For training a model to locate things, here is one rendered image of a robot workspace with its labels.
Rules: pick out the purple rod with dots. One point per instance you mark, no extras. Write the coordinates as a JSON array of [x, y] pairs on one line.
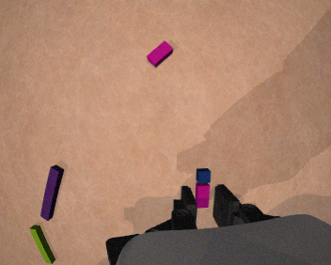
[[51, 192]]

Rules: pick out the magenta rectangular block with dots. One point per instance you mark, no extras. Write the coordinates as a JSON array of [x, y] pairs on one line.
[[159, 54], [202, 195]]

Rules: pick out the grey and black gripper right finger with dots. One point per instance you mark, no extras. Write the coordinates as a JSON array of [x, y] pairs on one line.
[[228, 211]]

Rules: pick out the small blue cube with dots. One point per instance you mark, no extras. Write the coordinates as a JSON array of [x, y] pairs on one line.
[[203, 175]]

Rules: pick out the lime green rod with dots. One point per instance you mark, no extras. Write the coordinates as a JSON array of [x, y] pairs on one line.
[[42, 244]]

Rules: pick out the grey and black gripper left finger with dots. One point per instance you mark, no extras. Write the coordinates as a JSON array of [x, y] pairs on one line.
[[184, 210]]

